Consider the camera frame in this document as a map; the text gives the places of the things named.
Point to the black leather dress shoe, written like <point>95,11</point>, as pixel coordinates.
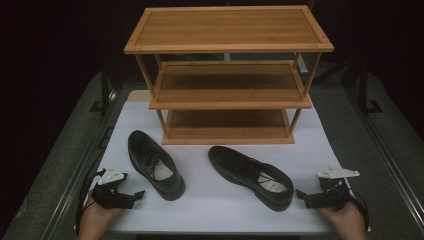
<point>166,183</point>
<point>233,163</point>

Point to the black metal stand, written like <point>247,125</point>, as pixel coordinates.
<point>364,90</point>
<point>104,90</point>

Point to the wooden three-tier shoe rack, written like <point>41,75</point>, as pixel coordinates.
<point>228,30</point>

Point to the metal rail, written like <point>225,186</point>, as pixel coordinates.
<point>386,160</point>
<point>80,170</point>

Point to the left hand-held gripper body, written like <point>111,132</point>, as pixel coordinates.
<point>110,196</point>

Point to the white table sheet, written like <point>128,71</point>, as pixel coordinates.
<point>206,213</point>

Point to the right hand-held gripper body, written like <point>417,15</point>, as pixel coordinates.
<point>328,195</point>

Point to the person's right hand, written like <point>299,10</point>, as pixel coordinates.
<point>346,221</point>

